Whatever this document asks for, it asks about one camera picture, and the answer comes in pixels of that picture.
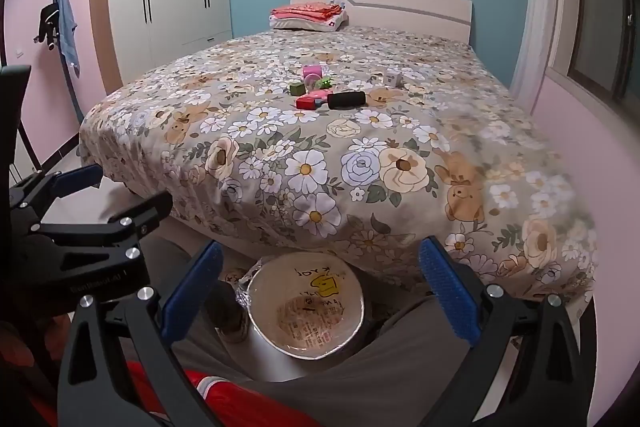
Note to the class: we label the window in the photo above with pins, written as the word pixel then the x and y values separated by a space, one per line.
pixel 605 7

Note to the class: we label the paper noodle bowl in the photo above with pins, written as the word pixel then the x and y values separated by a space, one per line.
pixel 305 307

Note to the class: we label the blue clothes on rack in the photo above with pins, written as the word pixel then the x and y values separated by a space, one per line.
pixel 67 82

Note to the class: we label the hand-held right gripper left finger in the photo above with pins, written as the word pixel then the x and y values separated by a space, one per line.
pixel 192 292

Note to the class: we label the folded orange blanket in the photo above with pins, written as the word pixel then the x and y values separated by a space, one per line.
pixel 305 11

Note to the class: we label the pink toy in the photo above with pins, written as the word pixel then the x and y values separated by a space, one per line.
pixel 320 95

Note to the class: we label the red jacket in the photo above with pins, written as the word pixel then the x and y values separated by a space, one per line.
pixel 225 399

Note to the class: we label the pink tape roll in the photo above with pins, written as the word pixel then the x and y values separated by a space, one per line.
pixel 314 71

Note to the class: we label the small green toy brick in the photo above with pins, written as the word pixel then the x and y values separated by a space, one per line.
pixel 326 82

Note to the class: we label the white cube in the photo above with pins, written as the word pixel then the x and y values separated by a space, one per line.
pixel 393 79

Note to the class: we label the bed with floral sheet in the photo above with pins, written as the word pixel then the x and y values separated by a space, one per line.
pixel 310 147

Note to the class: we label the green block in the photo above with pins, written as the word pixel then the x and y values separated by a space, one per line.
pixel 296 89

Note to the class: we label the cream headboard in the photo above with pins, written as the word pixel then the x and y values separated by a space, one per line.
pixel 400 9

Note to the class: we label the red block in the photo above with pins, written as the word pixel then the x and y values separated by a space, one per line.
pixel 304 102

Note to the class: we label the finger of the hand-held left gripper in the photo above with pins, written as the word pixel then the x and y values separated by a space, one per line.
pixel 145 209
pixel 75 179

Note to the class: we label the black bag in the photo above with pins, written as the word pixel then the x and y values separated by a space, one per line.
pixel 47 24

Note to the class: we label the dark shoe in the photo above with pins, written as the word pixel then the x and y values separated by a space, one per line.
pixel 227 307

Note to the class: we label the white window trim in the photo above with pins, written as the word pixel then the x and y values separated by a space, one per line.
pixel 542 7

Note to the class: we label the black chair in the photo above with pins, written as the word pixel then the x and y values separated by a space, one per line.
pixel 12 107

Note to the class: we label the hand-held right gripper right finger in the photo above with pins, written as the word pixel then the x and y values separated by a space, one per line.
pixel 447 292

